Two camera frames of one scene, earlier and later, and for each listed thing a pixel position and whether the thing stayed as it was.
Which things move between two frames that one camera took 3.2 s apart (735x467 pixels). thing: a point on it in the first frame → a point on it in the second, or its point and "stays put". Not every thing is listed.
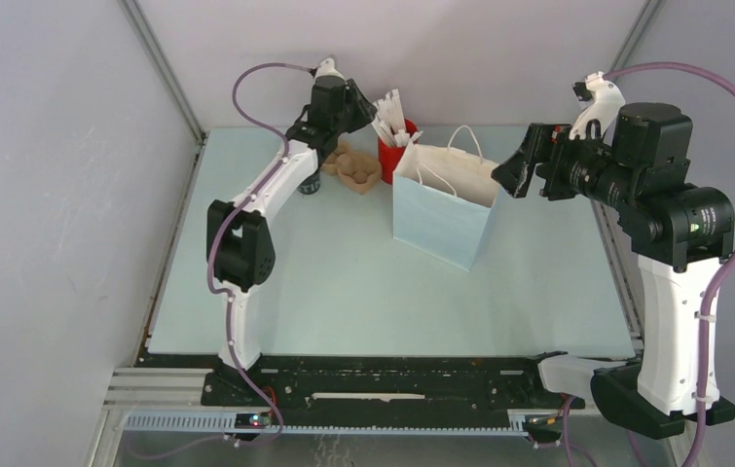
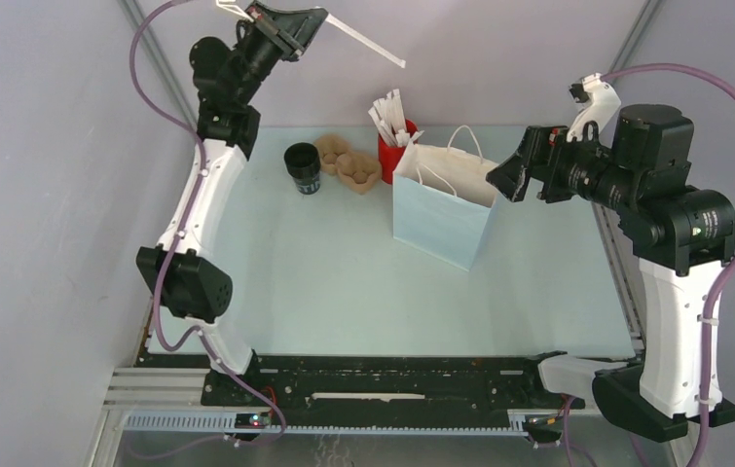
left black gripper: x=364 y=111 → x=290 y=33
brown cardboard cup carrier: x=358 y=171 stays put
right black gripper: x=545 y=142 stays put
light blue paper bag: x=446 y=198 stays put
